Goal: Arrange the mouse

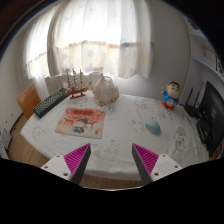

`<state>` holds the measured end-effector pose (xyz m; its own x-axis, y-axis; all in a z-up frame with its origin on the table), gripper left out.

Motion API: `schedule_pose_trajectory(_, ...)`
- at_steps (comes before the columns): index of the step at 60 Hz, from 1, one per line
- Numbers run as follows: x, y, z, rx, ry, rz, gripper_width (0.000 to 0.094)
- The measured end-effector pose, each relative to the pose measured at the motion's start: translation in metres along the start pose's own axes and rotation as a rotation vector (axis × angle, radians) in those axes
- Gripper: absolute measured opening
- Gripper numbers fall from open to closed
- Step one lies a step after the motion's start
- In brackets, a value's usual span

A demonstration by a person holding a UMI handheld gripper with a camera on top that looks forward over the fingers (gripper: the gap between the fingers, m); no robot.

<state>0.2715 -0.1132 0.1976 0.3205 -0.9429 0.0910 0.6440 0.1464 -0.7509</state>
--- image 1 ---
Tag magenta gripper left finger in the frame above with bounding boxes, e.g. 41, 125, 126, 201
42, 144, 91, 185

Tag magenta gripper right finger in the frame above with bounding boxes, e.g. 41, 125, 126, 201
132, 144, 182, 185

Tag light blue computer mouse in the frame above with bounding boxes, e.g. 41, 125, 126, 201
145, 120, 161, 134

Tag white patterned tablecloth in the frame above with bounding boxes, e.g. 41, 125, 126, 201
21, 92, 209, 180

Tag black monitor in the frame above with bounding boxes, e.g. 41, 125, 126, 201
196, 81, 224, 156

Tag black wifi router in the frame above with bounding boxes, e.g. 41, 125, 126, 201
184, 90, 201, 118

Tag black keyboard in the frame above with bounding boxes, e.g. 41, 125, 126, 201
33, 88, 68, 118

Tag cartoon boy figurine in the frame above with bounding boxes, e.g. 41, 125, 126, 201
161, 81, 181, 110

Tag wooden model sailing ship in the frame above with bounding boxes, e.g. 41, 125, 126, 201
65, 70, 90, 99

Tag wooden chair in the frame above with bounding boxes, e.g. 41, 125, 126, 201
17, 84, 41, 119

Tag white radiator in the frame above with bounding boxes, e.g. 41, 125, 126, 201
45, 71, 100, 95

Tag white sheer curtain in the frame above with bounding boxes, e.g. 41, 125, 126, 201
23, 0, 153, 79

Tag white wall shelf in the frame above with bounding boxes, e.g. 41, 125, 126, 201
191, 34, 224, 83

